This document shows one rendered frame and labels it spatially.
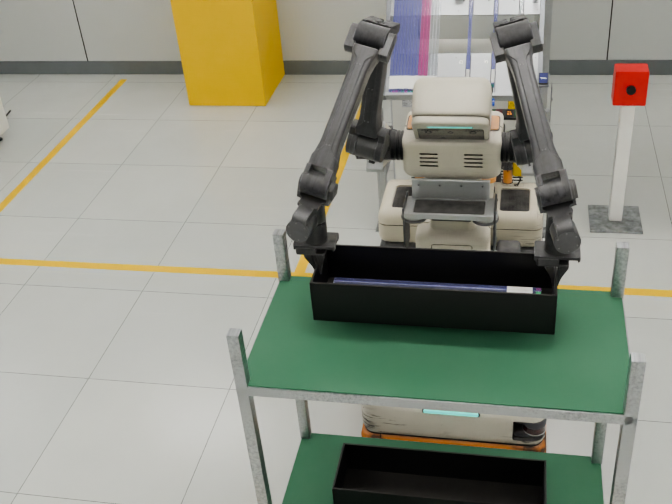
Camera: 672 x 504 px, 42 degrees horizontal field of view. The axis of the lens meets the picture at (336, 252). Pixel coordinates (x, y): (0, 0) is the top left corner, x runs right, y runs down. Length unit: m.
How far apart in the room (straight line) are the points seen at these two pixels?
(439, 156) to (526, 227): 0.53
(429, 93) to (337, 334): 0.69
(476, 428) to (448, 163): 0.96
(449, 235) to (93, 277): 2.17
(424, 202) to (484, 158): 0.21
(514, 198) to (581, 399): 1.12
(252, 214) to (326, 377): 2.59
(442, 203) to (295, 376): 0.73
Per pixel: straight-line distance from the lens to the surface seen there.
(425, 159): 2.50
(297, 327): 2.23
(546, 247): 2.05
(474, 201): 2.53
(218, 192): 4.84
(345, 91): 2.07
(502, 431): 3.02
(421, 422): 3.03
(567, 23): 5.92
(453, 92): 2.40
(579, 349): 2.16
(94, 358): 3.85
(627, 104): 4.12
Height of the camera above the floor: 2.33
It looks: 34 degrees down
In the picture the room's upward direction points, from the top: 5 degrees counter-clockwise
